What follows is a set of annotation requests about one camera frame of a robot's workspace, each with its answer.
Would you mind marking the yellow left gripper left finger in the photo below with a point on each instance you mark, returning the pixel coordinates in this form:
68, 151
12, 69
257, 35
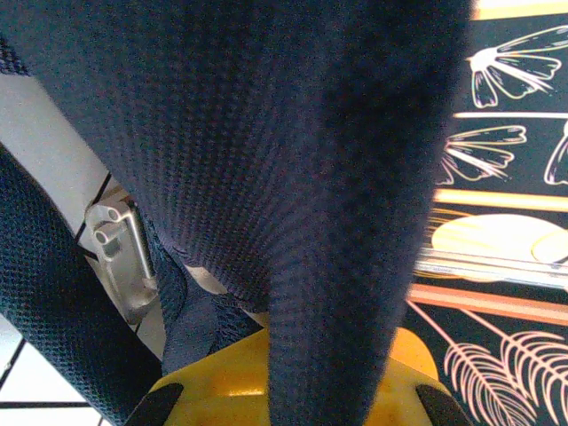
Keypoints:
222, 386

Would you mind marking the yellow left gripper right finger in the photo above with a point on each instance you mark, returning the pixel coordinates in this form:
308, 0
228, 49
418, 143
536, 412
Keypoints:
408, 399

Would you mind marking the navy blue backpack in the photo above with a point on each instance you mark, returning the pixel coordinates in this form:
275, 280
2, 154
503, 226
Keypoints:
266, 133

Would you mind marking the dark panel with peach circle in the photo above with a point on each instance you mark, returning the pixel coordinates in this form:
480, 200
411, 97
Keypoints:
488, 231

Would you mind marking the dark panel with pink flowers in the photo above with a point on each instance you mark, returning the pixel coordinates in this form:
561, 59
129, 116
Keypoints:
532, 155

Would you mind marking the aluminium frame post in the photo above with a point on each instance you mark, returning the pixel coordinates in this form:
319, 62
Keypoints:
488, 266

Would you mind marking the aluminium corner bracket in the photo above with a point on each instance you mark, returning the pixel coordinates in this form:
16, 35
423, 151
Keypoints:
115, 266

